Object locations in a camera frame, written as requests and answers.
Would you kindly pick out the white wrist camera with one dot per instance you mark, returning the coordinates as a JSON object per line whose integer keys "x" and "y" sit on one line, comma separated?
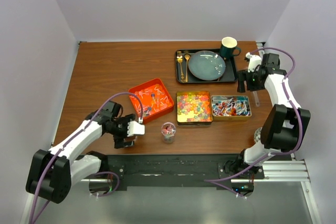
{"x": 135, "y": 129}
{"x": 253, "y": 61}

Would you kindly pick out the gold fork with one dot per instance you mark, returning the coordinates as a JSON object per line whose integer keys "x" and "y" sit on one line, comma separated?
{"x": 179, "y": 59}

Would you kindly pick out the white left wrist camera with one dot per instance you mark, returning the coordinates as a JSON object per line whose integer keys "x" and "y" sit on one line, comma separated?
{"x": 135, "y": 129}

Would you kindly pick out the orange box of lollipops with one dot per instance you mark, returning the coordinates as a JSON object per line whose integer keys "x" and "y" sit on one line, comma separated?
{"x": 155, "y": 98}

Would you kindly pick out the clear glass jar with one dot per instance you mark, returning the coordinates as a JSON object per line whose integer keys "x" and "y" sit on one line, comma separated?
{"x": 168, "y": 131}

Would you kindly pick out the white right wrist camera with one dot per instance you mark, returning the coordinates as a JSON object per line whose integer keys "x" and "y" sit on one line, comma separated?
{"x": 253, "y": 61}

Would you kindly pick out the clear plastic scoop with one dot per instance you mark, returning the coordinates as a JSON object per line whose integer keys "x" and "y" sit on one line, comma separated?
{"x": 256, "y": 98}

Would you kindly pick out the patterned small bowl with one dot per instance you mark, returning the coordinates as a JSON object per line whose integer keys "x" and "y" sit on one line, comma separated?
{"x": 257, "y": 135}

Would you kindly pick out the gold spoon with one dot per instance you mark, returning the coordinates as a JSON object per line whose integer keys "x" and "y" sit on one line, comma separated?
{"x": 186, "y": 57}

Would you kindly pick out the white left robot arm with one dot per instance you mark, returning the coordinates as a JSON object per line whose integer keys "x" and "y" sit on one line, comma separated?
{"x": 53, "y": 172}

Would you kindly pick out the dark green mug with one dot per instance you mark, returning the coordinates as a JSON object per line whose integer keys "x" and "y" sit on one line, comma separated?
{"x": 229, "y": 48}

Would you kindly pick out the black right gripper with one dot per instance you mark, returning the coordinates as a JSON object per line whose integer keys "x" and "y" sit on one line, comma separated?
{"x": 244, "y": 75}

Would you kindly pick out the aluminium frame rail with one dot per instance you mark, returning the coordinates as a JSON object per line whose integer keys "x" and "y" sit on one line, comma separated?
{"x": 278, "y": 98}

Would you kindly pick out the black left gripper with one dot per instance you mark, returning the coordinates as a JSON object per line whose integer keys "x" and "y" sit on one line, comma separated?
{"x": 118, "y": 140}

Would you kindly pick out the gold tin of lollipops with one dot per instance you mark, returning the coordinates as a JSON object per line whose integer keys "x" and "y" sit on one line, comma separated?
{"x": 230, "y": 107}

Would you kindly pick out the teal ceramic plate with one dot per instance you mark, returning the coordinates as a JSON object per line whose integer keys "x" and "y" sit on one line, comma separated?
{"x": 206, "y": 65}

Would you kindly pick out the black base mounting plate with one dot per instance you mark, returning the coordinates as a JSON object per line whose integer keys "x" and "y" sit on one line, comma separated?
{"x": 194, "y": 170}

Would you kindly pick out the black tin of star candies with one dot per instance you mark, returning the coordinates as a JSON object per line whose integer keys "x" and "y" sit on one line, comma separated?
{"x": 193, "y": 108}

